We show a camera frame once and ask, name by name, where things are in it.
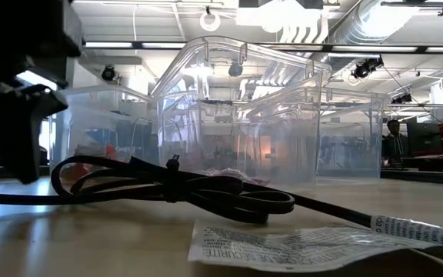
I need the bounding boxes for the silver ventilation duct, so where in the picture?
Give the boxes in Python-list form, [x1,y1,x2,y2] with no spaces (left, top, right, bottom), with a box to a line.
[313,0,403,80]

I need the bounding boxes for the black ceiling track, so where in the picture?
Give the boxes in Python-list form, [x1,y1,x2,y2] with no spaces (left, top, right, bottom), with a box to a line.
[381,0,443,16]

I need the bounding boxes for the white ceiling conduits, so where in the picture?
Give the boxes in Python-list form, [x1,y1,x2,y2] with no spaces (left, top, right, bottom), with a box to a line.
[258,22,328,86]

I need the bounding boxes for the clear plastic container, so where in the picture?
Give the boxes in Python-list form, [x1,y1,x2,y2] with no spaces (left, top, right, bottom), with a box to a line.
[50,85,161,182]
[315,87,388,180]
[150,36,332,185]

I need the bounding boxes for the long linear ceiling light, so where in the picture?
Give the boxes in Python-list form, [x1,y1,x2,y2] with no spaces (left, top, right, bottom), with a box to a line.
[82,40,443,55]

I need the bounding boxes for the black monitor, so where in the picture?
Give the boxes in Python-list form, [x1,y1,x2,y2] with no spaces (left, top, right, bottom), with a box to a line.
[405,121,441,153]

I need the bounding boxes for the orange and silver candy packet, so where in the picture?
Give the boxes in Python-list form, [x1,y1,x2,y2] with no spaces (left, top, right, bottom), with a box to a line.
[74,143,106,158]

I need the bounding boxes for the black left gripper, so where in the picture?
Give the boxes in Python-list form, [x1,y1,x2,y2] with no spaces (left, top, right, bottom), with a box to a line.
[0,0,84,185]

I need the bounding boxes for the white ceiling ring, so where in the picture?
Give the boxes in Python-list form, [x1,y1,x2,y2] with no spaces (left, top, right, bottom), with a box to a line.
[199,9,222,32]

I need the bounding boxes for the white safety label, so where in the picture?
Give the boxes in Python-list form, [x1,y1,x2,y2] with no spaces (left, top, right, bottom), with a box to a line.
[188,214,443,275]

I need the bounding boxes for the black ceiling spotlight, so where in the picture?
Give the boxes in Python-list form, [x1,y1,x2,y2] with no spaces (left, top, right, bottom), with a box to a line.
[390,92,414,105]
[228,61,244,78]
[101,64,117,82]
[351,56,385,80]

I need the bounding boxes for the person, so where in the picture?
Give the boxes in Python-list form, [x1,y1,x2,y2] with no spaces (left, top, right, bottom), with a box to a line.
[381,118,411,167]

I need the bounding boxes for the black power cord with plug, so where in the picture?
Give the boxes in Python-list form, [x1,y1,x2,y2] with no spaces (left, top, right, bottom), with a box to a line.
[0,154,376,229]

